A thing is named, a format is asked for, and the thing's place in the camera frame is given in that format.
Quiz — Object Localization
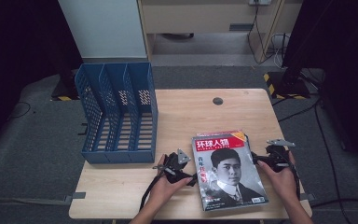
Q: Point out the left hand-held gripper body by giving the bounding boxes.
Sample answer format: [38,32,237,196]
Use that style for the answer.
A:
[153,148,194,185]

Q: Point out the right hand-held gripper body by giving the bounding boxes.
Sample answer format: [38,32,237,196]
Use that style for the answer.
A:
[265,138,296,174]

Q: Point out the portrait cover magazine red title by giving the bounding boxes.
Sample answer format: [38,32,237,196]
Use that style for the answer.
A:
[191,133,269,213]

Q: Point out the blue plastic file rack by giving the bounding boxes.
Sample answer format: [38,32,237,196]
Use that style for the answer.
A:
[74,61,158,165]

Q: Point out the person's left hand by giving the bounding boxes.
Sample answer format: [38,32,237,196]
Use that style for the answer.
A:
[148,153,194,208]

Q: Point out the person's right hand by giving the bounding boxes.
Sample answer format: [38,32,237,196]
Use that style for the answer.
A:
[256,151,300,203]

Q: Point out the grey tape strip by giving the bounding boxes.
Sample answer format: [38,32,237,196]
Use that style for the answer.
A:
[299,192,316,202]
[64,191,87,203]

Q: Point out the black stand base yellow stripes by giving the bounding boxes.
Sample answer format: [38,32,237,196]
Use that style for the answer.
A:
[49,69,82,102]
[263,71,311,101]

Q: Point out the white cabinet panel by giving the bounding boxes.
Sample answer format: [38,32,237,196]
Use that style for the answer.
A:
[58,0,148,60]

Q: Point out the right hand-held gripper cable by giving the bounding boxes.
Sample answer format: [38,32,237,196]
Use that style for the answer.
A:
[287,150,302,200]

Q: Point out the short black floor cable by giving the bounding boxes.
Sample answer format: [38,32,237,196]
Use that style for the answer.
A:
[271,96,321,123]

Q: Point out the long black floor cable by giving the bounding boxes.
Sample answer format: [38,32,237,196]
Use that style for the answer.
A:
[310,101,358,209]

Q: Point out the white cable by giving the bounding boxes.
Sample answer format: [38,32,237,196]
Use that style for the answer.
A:
[269,33,290,69]

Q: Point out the black socket cable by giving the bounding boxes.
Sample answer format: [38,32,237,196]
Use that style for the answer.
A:
[246,4,277,65]

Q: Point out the white wall socket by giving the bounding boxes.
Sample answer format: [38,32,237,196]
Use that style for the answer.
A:
[249,0,272,7]

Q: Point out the thin black looped floor cable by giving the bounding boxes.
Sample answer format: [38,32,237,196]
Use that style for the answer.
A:
[7,101,32,120]

